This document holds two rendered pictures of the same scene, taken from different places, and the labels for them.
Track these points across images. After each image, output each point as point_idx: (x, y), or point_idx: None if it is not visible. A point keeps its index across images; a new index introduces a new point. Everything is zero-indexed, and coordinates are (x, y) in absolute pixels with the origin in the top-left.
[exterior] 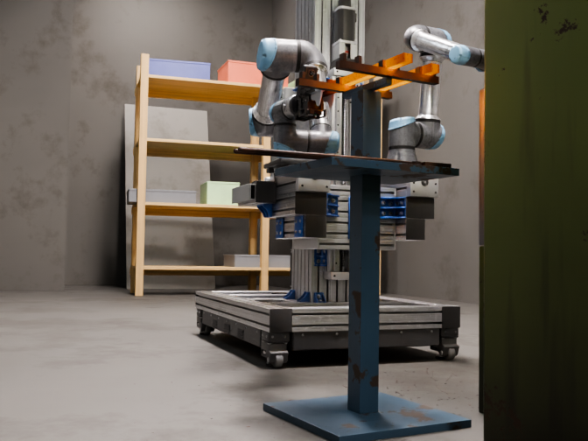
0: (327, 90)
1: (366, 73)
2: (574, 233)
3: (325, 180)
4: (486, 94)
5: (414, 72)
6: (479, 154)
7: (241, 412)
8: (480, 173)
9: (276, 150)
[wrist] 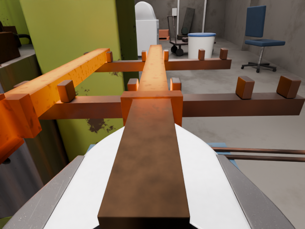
0: (204, 115)
1: (186, 69)
2: None
3: None
4: (123, 76)
5: (101, 57)
6: (26, 142)
7: None
8: (34, 158)
9: (277, 149)
